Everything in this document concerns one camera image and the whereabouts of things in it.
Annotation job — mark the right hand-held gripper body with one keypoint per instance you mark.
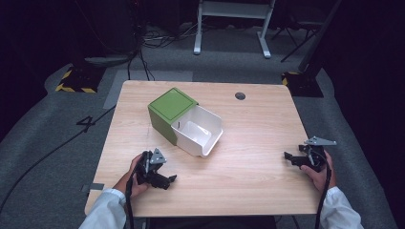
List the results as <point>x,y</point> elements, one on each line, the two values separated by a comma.
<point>315,152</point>

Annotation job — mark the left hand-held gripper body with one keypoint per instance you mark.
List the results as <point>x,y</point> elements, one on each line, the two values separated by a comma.
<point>152,165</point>

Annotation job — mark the white plastic drawer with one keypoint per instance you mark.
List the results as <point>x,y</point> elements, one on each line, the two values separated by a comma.
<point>197,132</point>

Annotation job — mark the green drawer cabinet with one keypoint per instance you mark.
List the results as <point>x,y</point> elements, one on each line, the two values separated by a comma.
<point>170,105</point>

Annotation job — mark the person's left hand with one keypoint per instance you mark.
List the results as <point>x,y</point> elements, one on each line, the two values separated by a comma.
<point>135,187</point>

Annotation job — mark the person's right hand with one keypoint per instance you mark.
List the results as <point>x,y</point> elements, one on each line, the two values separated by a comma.
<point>318,181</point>

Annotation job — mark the grey tape strip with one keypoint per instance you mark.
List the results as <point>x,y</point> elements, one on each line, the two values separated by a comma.
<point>94,187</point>

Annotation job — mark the black base with hazard stripes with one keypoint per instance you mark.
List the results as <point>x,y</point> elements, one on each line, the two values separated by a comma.
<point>302,84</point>
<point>79,81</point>

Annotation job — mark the dark round table grommet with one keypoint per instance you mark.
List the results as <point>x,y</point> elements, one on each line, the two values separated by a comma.
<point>240,96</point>

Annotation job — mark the grey round stand base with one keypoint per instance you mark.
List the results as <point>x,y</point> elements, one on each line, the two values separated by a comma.
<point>108,60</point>

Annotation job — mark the black slanted pole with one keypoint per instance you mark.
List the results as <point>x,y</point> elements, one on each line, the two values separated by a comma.
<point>320,38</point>

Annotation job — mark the black tripod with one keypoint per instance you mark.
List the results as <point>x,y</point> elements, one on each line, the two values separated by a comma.
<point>296,35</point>

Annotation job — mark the white metal stand frame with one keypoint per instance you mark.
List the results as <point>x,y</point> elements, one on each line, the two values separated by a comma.
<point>235,9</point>

